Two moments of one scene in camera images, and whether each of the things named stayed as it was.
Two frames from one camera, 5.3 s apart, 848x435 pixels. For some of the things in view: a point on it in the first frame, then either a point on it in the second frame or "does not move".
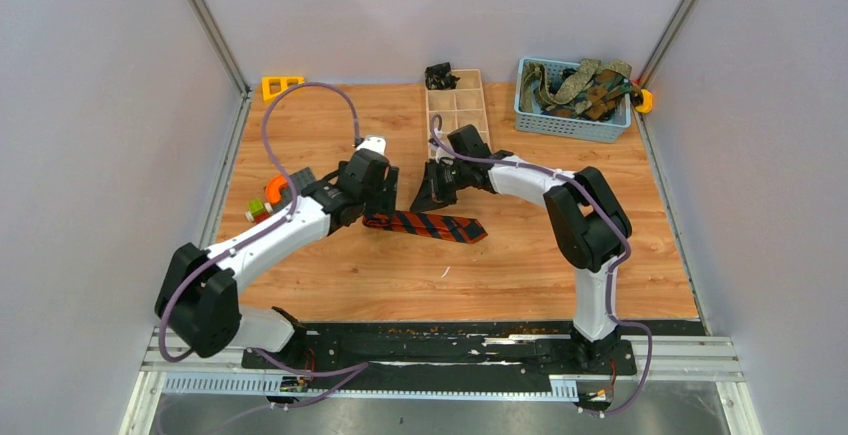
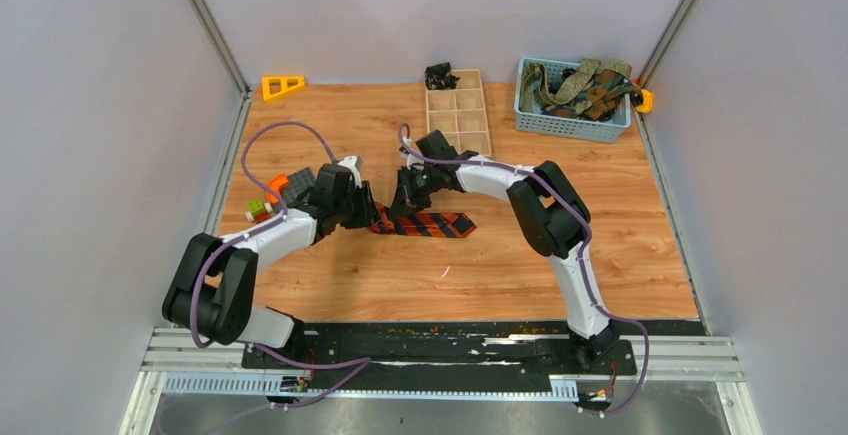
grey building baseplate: (300, 179) does not move
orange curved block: (272, 188) does not move
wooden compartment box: (458, 107) does not move
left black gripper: (386, 201) → (369, 213)
